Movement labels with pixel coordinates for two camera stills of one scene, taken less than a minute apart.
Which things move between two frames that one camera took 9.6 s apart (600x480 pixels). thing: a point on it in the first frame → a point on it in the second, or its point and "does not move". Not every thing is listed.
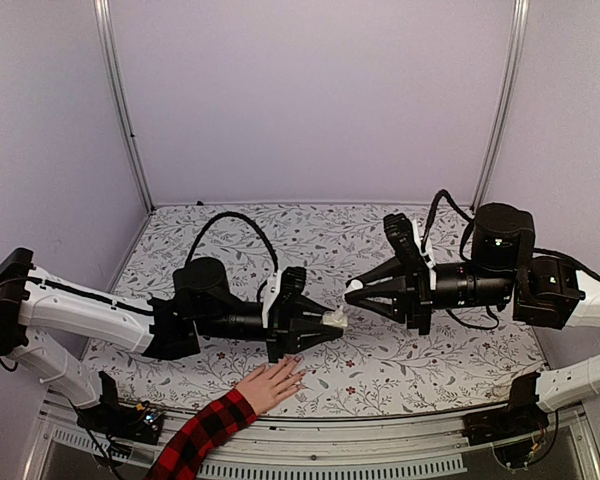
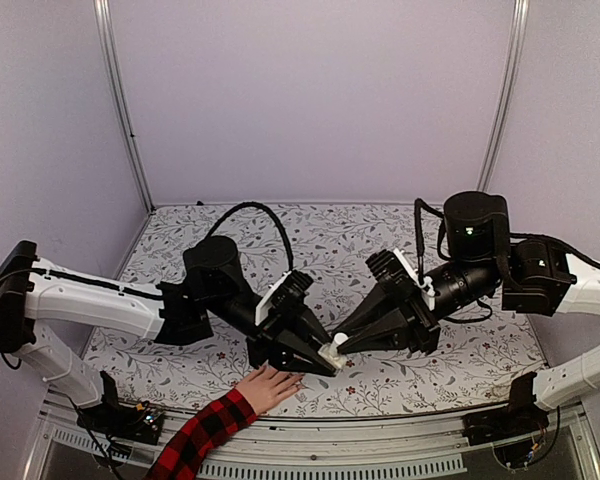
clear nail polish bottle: [335, 317] → [330, 351]
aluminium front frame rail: [331, 447] does not move
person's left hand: [264, 389] does not move
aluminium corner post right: [521, 16] does not move
